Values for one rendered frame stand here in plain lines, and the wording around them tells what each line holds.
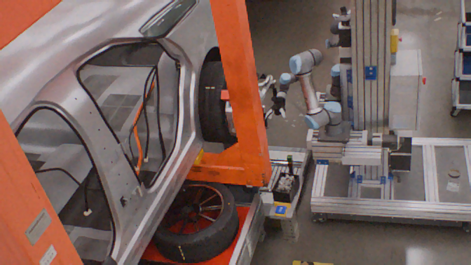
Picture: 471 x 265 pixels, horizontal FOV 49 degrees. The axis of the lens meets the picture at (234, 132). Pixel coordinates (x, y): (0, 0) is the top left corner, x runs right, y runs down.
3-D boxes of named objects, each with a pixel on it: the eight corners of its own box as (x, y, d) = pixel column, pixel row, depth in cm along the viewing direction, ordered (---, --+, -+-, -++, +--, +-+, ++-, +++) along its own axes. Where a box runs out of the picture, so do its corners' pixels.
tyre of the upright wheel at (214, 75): (211, 44, 423) (184, 99, 381) (238, 44, 415) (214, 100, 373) (228, 104, 469) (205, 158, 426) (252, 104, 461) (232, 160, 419)
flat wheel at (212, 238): (160, 203, 423) (152, 182, 409) (239, 194, 416) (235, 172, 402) (148, 269, 371) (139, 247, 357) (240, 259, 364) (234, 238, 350)
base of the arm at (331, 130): (345, 124, 377) (345, 113, 371) (343, 137, 366) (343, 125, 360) (324, 123, 381) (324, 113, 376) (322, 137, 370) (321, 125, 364)
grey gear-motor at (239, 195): (221, 188, 453) (214, 158, 432) (267, 193, 440) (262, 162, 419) (214, 202, 440) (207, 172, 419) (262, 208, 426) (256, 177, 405)
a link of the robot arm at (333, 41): (331, 30, 369) (326, 52, 417) (346, 28, 368) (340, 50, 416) (329, 15, 371) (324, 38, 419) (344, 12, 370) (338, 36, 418)
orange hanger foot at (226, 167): (190, 165, 415) (181, 132, 395) (253, 170, 398) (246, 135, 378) (183, 179, 403) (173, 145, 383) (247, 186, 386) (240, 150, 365)
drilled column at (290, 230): (287, 233, 412) (280, 195, 387) (298, 234, 408) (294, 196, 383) (284, 242, 404) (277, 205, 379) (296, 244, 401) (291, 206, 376)
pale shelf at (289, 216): (282, 177, 402) (282, 174, 400) (303, 179, 396) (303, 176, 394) (268, 218, 371) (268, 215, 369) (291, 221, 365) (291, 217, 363)
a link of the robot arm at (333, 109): (345, 120, 365) (345, 104, 357) (329, 127, 361) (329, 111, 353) (335, 112, 374) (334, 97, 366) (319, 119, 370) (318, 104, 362)
